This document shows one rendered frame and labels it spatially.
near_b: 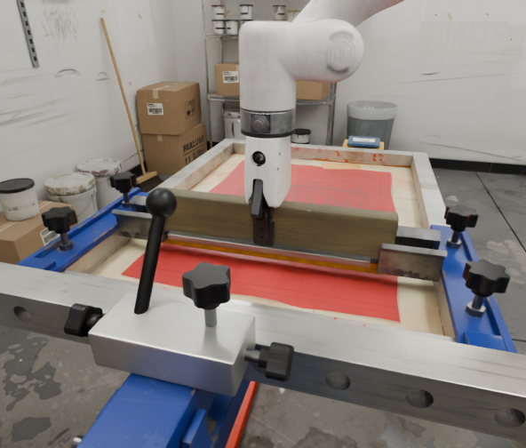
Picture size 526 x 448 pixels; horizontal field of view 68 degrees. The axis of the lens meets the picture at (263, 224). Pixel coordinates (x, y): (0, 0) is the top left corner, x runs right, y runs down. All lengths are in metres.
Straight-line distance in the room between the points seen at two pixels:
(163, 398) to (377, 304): 0.33
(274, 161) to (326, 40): 0.16
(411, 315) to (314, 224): 0.18
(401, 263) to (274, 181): 0.21
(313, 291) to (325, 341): 0.21
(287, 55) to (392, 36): 3.70
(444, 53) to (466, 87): 0.37
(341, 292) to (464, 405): 0.25
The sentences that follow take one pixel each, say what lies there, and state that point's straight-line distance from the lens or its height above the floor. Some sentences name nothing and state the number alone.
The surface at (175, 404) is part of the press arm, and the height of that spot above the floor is 1.04.
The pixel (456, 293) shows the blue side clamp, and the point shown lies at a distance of 0.55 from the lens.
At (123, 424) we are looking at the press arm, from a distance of 0.33.
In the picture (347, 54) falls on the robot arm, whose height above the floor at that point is 1.27.
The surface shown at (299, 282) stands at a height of 0.96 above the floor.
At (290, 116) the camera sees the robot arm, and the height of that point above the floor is 1.19.
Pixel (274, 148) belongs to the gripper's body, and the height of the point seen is 1.15.
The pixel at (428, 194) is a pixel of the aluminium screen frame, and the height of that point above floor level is 0.99.
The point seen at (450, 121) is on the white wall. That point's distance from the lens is 4.34.
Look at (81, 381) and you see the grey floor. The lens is 1.88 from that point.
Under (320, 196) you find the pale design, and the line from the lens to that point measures 0.89.
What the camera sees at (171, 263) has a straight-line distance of 0.65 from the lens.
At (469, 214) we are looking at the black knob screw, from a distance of 0.62.
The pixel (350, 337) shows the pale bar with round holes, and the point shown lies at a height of 1.04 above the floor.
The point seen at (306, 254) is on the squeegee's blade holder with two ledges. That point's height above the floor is 0.99.
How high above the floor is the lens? 1.29
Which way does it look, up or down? 27 degrees down
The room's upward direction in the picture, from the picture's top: straight up
